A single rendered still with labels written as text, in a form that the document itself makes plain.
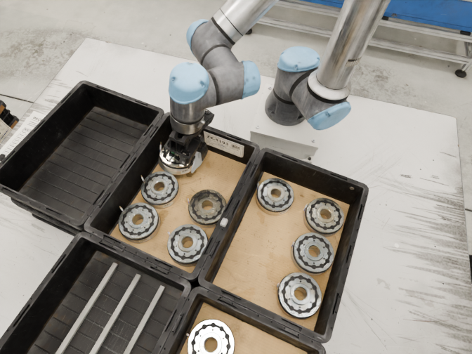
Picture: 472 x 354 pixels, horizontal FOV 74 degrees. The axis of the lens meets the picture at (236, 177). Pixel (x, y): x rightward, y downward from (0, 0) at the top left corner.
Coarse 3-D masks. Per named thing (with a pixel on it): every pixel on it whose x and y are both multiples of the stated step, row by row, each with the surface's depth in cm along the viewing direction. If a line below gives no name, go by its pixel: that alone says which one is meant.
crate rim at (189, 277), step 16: (160, 128) 89; (208, 128) 89; (144, 144) 86; (256, 144) 87; (112, 192) 78; (96, 208) 76; (112, 240) 72; (144, 256) 71; (176, 272) 69; (192, 272) 69
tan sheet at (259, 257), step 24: (312, 192) 91; (264, 216) 87; (288, 216) 87; (240, 240) 83; (264, 240) 84; (288, 240) 84; (336, 240) 84; (240, 264) 80; (264, 264) 80; (288, 264) 81; (240, 288) 77; (264, 288) 78
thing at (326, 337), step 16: (256, 160) 84; (288, 160) 85; (336, 176) 84; (240, 192) 79; (368, 192) 80; (352, 240) 74; (208, 256) 71; (208, 288) 68; (336, 288) 68; (240, 304) 66; (256, 304) 66; (336, 304) 67; (288, 320) 65; (320, 336) 64
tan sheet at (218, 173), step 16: (208, 160) 96; (224, 160) 96; (176, 176) 92; (192, 176) 93; (208, 176) 93; (224, 176) 93; (240, 176) 93; (192, 192) 90; (224, 192) 90; (176, 208) 88; (208, 208) 88; (160, 224) 85; (176, 224) 85; (128, 240) 83; (160, 240) 83; (208, 240) 83; (160, 256) 81
